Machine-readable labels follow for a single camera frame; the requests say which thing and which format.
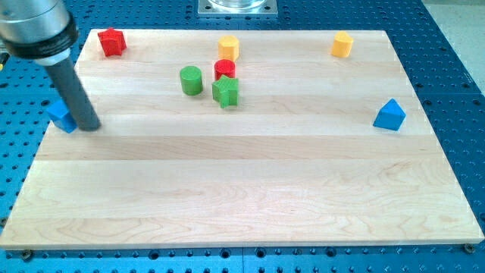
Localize red cylinder block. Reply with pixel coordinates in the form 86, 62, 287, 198
214, 59, 236, 80

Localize blue triangle block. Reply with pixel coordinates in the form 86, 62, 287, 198
373, 99, 406, 131

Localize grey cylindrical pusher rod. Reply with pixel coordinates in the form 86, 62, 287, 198
44, 57, 101, 131

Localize red star block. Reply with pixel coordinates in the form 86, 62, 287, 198
97, 27, 127, 57

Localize yellow heart block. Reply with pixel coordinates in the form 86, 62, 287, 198
331, 31, 354, 58

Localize yellow hexagon block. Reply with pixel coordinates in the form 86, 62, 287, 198
217, 35, 239, 61

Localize green cylinder block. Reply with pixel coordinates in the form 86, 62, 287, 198
179, 66, 203, 96

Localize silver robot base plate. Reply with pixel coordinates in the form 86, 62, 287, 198
198, 0, 278, 16

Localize green star block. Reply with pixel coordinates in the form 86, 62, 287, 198
212, 75, 239, 108

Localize blue cube block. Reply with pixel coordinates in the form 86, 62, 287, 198
47, 100, 77, 133

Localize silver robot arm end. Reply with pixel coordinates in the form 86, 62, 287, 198
1, 0, 79, 66

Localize light wooden board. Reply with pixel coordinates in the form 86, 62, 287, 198
1, 30, 483, 250

